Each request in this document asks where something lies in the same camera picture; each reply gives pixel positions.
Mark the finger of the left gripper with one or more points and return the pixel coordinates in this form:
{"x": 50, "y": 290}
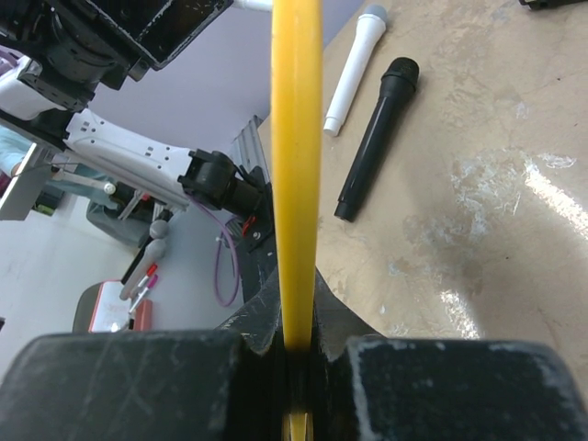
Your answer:
{"x": 162, "y": 29}

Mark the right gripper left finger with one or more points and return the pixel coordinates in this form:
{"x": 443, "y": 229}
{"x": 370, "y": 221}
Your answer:
{"x": 221, "y": 384}

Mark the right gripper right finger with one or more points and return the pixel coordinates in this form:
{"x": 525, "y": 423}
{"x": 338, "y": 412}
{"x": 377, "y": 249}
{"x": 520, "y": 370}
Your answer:
{"x": 366, "y": 386}

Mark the orange framed whiteboard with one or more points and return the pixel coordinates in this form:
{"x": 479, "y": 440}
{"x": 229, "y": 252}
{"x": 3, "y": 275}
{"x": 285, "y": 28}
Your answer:
{"x": 296, "y": 142}

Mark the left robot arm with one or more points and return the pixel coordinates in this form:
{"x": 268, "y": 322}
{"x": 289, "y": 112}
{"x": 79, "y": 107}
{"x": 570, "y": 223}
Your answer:
{"x": 60, "y": 52}

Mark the small red framed whiteboard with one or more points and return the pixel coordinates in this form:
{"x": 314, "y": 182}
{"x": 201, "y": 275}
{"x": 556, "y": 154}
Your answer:
{"x": 111, "y": 313}

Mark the pink eraser block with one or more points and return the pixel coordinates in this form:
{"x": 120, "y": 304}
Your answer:
{"x": 141, "y": 319}

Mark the pink capped background marker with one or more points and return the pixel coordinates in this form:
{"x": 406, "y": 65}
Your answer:
{"x": 143, "y": 293}

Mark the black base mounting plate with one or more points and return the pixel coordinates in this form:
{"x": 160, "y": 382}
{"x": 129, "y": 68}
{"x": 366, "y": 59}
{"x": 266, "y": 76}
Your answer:
{"x": 256, "y": 251}

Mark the red capped background marker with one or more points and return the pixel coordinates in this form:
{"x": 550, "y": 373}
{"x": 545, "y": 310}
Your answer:
{"x": 144, "y": 280}

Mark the black microphone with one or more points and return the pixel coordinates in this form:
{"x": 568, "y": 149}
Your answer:
{"x": 397, "y": 88}

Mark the black hard case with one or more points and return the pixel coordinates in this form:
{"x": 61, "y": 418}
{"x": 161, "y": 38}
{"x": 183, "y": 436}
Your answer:
{"x": 547, "y": 4}

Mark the aluminium table frame rail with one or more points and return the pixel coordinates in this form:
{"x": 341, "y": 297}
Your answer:
{"x": 247, "y": 149}

